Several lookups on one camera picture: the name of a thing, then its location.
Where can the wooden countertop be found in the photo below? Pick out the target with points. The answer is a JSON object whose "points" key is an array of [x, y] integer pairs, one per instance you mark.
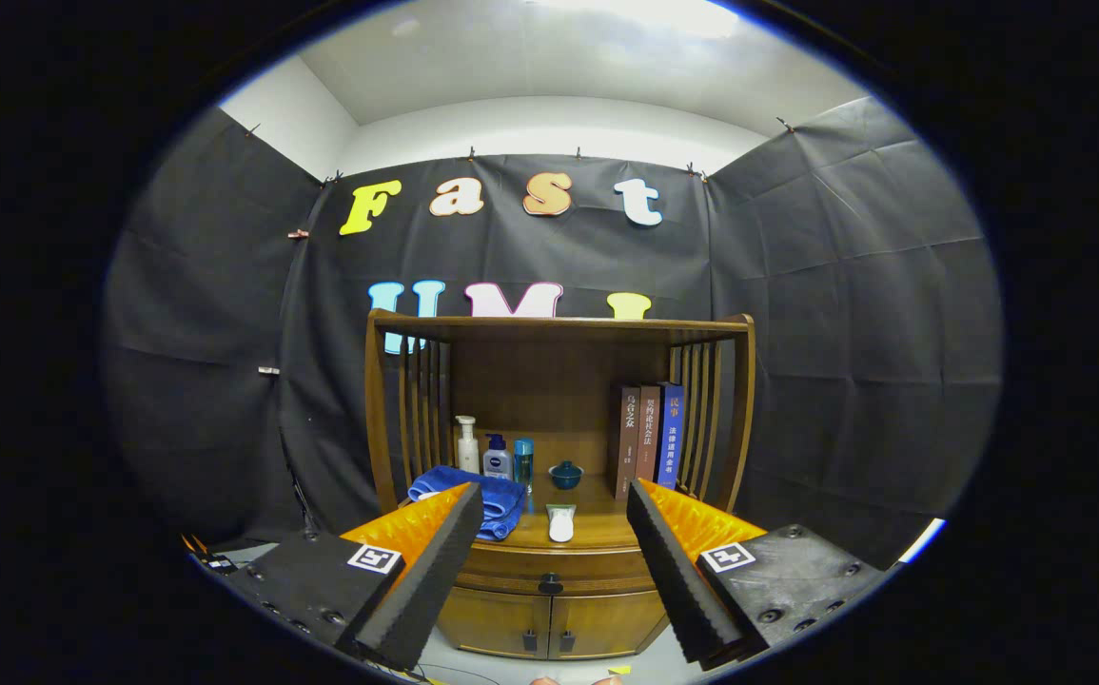
{"points": [[598, 518]]}

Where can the teal bottle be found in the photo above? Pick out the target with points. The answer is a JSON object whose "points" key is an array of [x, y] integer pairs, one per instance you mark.
{"points": [[523, 461]]}

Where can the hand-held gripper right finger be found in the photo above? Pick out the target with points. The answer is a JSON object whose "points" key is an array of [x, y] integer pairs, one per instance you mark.
{"points": [[677, 580]]}

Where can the white pump bottle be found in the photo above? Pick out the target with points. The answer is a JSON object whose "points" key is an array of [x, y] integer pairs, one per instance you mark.
{"points": [[467, 452]]}

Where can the white bottle with blue cap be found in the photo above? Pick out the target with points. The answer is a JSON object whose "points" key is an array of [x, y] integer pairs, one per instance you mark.
{"points": [[498, 463]]}

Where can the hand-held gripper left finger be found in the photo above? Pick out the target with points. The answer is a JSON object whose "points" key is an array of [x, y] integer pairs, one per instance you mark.
{"points": [[435, 580]]}

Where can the wooden cabinet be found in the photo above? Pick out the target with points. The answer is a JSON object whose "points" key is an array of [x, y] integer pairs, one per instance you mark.
{"points": [[549, 371]]}

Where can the blue book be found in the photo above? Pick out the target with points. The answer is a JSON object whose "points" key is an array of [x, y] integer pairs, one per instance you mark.
{"points": [[671, 433]]}

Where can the blue folded towel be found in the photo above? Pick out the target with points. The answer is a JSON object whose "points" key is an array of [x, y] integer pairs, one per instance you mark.
{"points": [[497, 497]]}

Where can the reddish brown book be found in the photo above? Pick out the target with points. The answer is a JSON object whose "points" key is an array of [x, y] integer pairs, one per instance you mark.
{"points": [[649, 433]]}

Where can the dark brown book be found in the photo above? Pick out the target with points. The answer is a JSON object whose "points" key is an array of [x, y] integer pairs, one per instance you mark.
{"points": [[627, 438]]}

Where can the wooden cabinet door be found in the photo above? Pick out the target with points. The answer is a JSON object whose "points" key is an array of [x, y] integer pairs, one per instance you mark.
{"points": [[601, 623], [492, 623]]}

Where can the black backdrop cloth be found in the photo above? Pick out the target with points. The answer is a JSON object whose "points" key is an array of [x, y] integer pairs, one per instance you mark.
{"points": [[844, 285]]}

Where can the small blue lidded cup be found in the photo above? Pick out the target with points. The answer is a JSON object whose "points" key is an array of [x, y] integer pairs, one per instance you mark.
{"points": [[566, 477]]}

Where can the white tube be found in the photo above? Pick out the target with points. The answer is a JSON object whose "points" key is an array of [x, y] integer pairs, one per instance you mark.
{"points": [[560, 525]]}

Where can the wooden drawer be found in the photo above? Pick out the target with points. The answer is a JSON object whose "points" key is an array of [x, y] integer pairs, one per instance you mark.
{"points": [[573, 563]]}

